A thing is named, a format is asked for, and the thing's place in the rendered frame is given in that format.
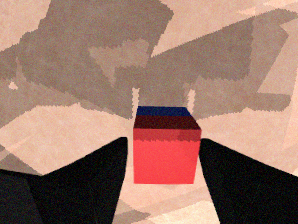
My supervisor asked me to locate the red block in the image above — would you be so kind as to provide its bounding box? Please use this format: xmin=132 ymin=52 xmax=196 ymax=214
xmin=133 ymin=115 xmax=202 ymax=185

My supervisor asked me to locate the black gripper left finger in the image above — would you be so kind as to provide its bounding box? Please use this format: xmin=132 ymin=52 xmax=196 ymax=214
xmin=0 ymin=137 xmax=128 ymax=224

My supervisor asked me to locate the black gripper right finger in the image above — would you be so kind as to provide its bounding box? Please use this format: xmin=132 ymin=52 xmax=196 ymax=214
xmin=198 ymin=137 xmax=298 ymax=224

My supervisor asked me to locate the blue block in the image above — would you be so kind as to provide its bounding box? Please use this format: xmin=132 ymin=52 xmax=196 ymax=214
xmin=136 ymin=107 xmax=192 ymax=116

